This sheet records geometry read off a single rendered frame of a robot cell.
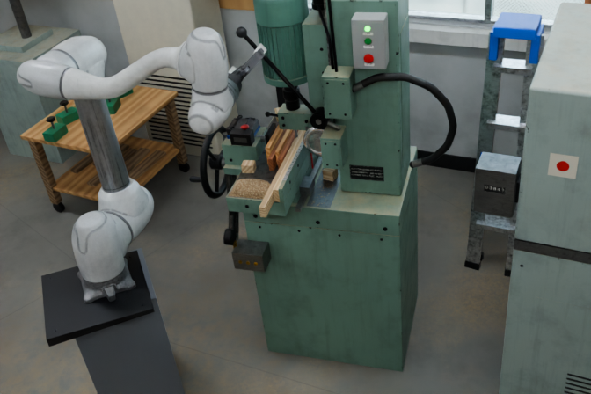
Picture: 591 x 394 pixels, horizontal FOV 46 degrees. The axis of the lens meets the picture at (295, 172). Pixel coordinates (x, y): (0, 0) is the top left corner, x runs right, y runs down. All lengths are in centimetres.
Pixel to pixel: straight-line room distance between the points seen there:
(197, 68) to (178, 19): 201
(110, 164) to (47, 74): 44
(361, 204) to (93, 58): 102
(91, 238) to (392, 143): 106
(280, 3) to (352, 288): 109
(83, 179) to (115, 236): 161
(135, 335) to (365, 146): 106
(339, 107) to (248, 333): 130
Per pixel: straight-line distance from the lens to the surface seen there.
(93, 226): 243
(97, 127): 244
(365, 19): 208
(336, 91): 218
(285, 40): 228
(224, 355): 307
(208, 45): 188
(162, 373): 278
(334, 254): 255
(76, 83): 218
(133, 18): 408
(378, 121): 230
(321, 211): 243
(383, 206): 242
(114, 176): 252
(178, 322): 326
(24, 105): 454
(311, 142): 238
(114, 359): 267
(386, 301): 265
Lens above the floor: 228
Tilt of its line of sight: 34 degrees down
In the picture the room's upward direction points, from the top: 7 degrees counter-clockwise
